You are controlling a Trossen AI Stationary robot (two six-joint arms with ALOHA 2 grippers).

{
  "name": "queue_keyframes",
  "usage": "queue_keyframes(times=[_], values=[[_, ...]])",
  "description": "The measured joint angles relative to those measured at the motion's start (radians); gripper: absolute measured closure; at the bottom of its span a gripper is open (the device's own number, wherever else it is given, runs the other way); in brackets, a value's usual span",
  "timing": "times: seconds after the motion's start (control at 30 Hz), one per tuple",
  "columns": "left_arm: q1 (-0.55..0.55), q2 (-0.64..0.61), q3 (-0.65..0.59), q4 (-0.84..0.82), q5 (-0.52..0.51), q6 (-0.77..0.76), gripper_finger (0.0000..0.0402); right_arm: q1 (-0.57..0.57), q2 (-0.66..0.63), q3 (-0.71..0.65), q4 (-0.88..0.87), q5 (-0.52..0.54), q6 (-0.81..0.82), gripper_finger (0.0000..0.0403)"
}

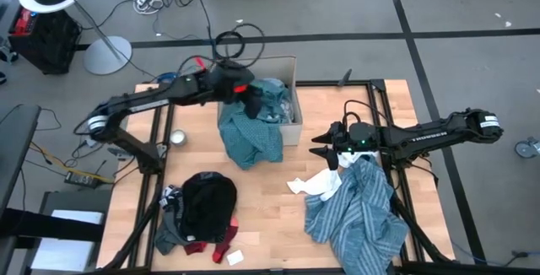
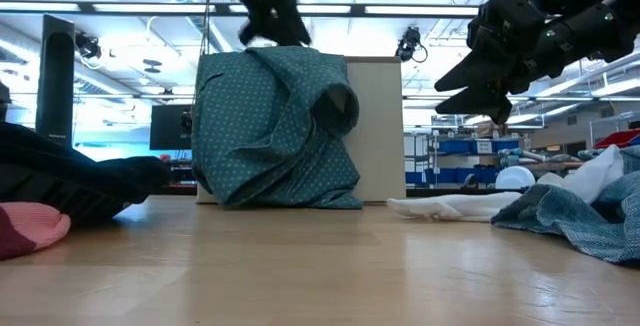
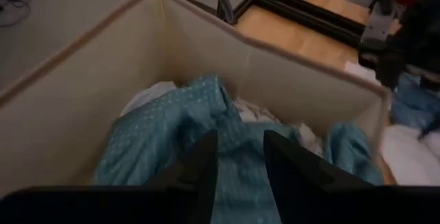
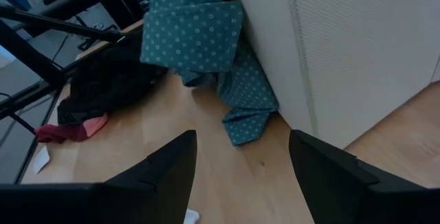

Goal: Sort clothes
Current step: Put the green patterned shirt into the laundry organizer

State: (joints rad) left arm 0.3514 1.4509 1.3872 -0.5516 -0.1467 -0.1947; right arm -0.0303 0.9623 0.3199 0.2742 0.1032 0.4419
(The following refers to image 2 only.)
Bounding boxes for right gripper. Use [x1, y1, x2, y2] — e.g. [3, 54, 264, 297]
[433, 0, 640, 125]

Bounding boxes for white sock with printed label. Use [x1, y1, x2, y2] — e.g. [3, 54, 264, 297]
[386, 191, 524, 223]

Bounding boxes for plain white sock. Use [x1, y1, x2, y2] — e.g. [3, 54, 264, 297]
[562, 144, 625, 206]

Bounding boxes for blue striped towel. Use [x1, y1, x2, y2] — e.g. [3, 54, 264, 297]
[490, 145, 640, 266]

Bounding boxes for black fuzzy garment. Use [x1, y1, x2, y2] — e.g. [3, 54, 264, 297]
[189, 0, 314, 48]

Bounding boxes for teal dotted shirt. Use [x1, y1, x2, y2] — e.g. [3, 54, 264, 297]
[191, 45, 364, 211]

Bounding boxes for pink and maroon sock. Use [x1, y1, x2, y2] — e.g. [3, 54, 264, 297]
[0, 201, 72, 261]

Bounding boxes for blue bins with white label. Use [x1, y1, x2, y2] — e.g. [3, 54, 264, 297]
[437, 138, 521, 156]

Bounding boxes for black overhead-mounted device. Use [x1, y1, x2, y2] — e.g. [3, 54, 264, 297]
[394, 25, 429, 64]
[74, 32, 104, 61]

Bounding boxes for white round chair back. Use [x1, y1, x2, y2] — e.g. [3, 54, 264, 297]
[494, 165, 536, 191]
[535, 172, 565, 188]

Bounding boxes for blue shelf bins row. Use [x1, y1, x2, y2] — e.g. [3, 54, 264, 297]
[405, 167, 501, 186]

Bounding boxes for wooden workbench table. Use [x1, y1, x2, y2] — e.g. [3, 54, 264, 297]
[524, 160, 586, 171]

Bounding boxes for small red storage bin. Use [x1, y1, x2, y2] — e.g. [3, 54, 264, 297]
[593, 129, 640, 150]

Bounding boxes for black monitor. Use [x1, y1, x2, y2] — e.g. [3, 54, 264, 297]
[149, 104, 194, 151]

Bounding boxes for tall black tower unit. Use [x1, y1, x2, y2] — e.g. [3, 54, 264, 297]
[34, 14, 76, 148]

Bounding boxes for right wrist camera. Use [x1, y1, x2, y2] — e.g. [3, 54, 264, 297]
[467, 0, 547, 62]

